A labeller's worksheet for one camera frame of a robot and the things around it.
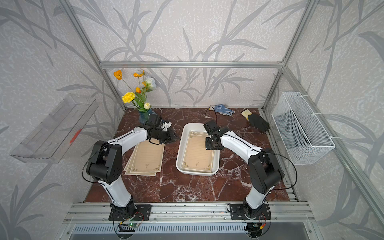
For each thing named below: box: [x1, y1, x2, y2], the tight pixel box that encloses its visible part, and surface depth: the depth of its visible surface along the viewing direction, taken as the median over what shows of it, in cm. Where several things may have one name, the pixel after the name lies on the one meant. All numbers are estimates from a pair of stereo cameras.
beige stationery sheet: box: [130, 139, 165, 173], surface depth 93 cm
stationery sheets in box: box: [181, 131, 216, 173], surface depth 96 cm
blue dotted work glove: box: [214, 104, 236, 116], surface depth 122 cm
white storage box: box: [176, 123, 220, 176], surface depth 95 cm
